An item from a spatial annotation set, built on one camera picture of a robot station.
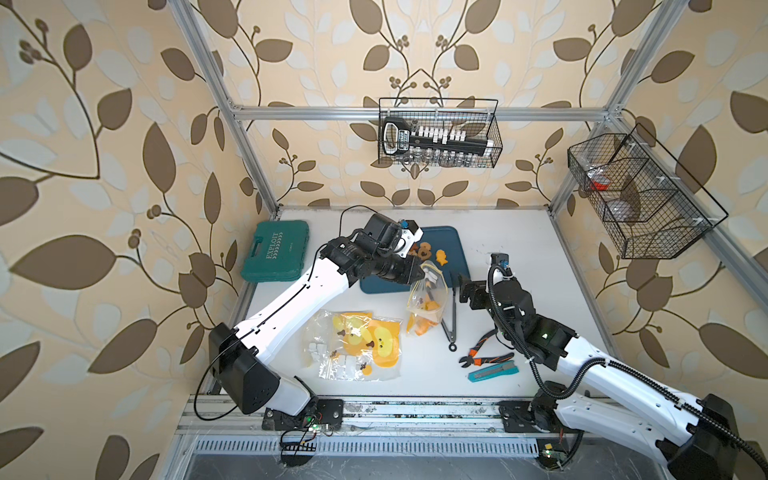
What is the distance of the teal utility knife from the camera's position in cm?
82

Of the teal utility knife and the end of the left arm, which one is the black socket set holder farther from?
the teal utility knife

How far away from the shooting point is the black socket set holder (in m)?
0.84

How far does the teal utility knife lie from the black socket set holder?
0.60m
